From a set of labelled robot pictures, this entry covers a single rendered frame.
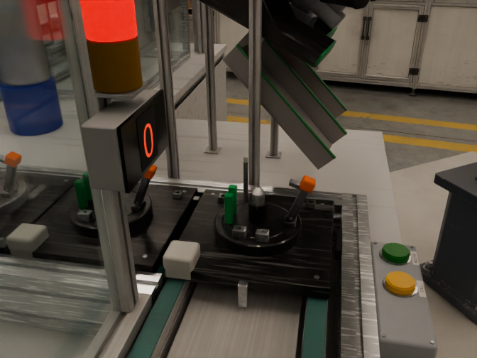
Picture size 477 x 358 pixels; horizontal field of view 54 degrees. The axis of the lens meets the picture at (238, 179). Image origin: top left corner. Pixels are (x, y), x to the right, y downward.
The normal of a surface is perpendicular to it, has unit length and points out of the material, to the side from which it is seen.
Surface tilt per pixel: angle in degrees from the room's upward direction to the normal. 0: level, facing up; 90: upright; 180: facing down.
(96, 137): 90
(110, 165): 90
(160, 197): 0
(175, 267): 90
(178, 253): 0
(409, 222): 0
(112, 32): 90
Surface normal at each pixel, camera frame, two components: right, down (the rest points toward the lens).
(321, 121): -0.36, 0.44
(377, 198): 0.00, -0.88
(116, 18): 0.47, 0.41
